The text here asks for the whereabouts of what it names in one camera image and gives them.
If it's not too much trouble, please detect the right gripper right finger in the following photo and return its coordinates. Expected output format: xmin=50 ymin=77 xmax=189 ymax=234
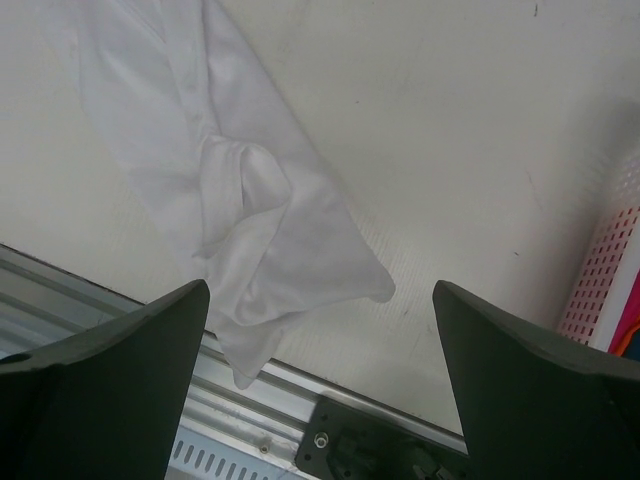
xmin=432 ymin=281 xmax=639 ymax=479

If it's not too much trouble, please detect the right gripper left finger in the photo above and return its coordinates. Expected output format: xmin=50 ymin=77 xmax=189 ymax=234
xmin=1 ymin=280 xmax=209 ymax=479

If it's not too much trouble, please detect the white t-shirt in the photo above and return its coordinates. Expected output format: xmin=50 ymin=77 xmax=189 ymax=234
xmin=0 ymin=0 xmax=397 ymax=391

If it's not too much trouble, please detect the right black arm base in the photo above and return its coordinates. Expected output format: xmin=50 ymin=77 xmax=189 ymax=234
xmin=294 ymin=397 xmax=477 ymax=480

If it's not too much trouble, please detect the blue printed t-shirt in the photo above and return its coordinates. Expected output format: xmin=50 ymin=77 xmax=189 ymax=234
xmin=620 ymin=325 xmax=640 ymax=362

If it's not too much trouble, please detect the white plastic laundry basket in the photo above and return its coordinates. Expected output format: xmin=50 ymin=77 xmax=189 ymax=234
xmin=557 ymin=99 xmax=640 ymax=354

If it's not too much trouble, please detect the white slotted cable duct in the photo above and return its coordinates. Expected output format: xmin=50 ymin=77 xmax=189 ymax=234
xmin=167 ymin=427 xmax=312 ymax=479

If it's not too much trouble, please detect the aluminium mounting rail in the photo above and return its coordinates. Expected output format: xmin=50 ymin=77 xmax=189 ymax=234
xmin=1 ymin=246 xmax=467 ymax=453

